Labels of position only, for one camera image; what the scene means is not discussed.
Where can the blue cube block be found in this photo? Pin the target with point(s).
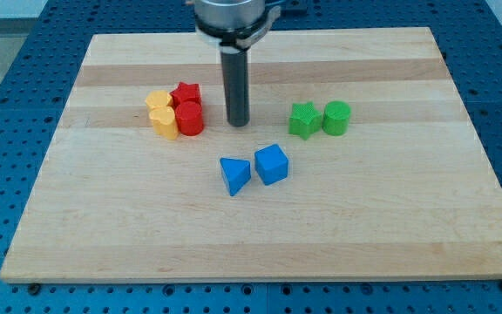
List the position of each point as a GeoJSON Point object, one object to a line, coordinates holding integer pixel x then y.
{"type": "Point", "coordinates": [271, 164]}

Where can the yellow heart block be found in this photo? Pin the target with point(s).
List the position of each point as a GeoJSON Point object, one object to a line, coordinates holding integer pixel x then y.
{"type": "Point", "coordinates": [164, 122]}

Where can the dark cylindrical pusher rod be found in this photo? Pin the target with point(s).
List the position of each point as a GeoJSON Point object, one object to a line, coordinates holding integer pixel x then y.
{"type": "Point", "coordinates": [235, 80]}

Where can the red cylinder block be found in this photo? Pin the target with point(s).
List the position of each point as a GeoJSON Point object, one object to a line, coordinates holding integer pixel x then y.
{"type": "Point", "coordinates": [189, 118]}

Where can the green cylinder block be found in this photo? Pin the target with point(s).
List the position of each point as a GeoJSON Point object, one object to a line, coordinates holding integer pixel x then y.
{"type": "Point", "coordinates": [336, 118]}

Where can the green star block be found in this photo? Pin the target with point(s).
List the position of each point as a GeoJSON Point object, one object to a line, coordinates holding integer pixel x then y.
{"type": "Point", "coordinates": [304, 120]}

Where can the yellow pentagon block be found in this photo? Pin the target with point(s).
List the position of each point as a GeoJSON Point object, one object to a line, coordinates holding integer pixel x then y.
{"type": "Point", "coordinates": [158, 99]}

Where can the blue triangle block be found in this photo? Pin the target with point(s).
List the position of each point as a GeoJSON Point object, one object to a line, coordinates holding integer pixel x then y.
{"type": "Point", "coordinates": [236, 174]}

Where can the red star block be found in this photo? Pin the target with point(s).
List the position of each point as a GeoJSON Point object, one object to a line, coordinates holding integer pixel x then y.
{"type": "Point", "coordinates": [186, 92]}

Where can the wooden board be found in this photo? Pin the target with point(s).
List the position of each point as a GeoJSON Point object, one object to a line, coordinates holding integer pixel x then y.
{"type": "Point", "coordinates": [406, 194]}

